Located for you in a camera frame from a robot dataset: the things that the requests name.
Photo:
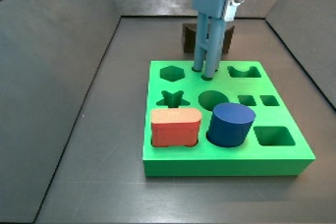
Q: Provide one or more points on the black curved fixture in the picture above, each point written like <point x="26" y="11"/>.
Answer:
<point x="189" y="30"/>

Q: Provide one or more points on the green shape sorter block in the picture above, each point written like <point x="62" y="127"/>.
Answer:
<point x="274" y="149"/>

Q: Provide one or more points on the blue three prong object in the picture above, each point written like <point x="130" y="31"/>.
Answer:
<point x="209" y="36"/>

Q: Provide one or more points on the red rounded block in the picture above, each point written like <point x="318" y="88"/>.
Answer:
<point x="174" y="126"/>

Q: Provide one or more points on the dark blue cylinder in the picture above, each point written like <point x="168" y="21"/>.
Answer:
<point x="229" y="124"/>

